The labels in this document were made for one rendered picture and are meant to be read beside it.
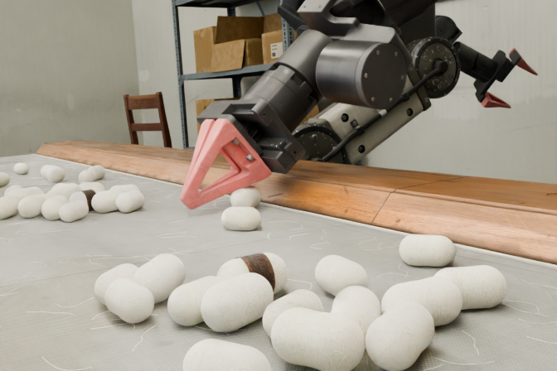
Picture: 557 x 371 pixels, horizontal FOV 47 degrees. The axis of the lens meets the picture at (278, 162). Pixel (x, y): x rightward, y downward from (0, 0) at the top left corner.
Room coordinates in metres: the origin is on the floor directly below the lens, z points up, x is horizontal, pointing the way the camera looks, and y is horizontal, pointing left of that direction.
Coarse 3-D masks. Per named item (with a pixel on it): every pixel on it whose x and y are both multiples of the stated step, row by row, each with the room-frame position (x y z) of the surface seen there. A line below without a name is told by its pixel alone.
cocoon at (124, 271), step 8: (128, 264) 0.34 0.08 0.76; (104, 272) 0.32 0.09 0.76; (112, 272) 0.32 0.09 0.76; (120, 272) 0.32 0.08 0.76; (128, 272) 0.33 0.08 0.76; (104, 280) 0.32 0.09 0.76; (112, 280) 0.32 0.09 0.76; (96, 288) 0.32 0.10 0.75; (104, 288) 0.31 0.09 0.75; (96, 296) 0.32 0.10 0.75; (104, 304) 0.32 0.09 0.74
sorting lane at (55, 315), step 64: (0, 192) 0.82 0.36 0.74; (0, 256) 0.45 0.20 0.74; (64, 256) 0.44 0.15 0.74; (128, 256) 0.43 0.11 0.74; (192, 256) 0.42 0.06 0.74; (320, 256) 0.40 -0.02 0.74; (384, 256) 0.39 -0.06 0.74; (512, 256) 0.36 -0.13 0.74; (0, 320) 0.31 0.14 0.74; (64, 320) 0.30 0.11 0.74; (256, 320) 0.29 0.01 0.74; (512, 320) 0.27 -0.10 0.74
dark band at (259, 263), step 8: (248, 256) 0.32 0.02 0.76; (256, 256) 0.32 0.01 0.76; (264, 256) 0.32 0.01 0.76; (248, 264) 0.31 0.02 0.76; (256, 264) 0.31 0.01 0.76; (264, 264) 0.31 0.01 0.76; (256, 272) 0.31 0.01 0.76; (264, 272) 0.31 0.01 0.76; (272, 272) 0.31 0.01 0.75; (272, 280) 0.31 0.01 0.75; (272, 288) 0.31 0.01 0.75
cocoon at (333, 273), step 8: (328, 256) 0.32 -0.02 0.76; (336, 256) 0.32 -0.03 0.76; (320, 264) 0.32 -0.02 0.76; (328, 264) 0.31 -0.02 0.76; (336, 264) 0.31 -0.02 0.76; (344, 264) 0.31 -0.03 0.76; (352, 264) 0.30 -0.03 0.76; (320, 272) 0.32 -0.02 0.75; (328, 272) 0.31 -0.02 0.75; (336, 272) 0.30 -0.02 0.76; (344, 272) 0.30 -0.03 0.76; (352, 272) 0.30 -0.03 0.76; (360, 272) 0.30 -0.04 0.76; (320, 280) 0.31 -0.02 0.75; (328, 280) 0.31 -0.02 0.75; (336, 280) 0.30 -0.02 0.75; (344, 280) 0.30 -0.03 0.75; (352, 280) 0.30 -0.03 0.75; (360, 280) 0.30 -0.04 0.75; (328, 288) 0.31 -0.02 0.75; (336, 288) 0.30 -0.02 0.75
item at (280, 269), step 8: (272, 256) 0.32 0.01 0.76; (224, 264) 0.31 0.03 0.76; (232, 264) 0.31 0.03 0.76; (240, 264) 0.31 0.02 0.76; (272, 264) 0.32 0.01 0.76; (280, 264) 0.32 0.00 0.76; (224, 272) 0.31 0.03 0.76; (232, 272) 0.31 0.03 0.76; (240, 272) 0.31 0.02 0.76; (280, 272) 0.32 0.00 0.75; (224, 280) 0.31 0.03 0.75; (280, 280) 0.32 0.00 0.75; (280, 288) 0.32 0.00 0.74
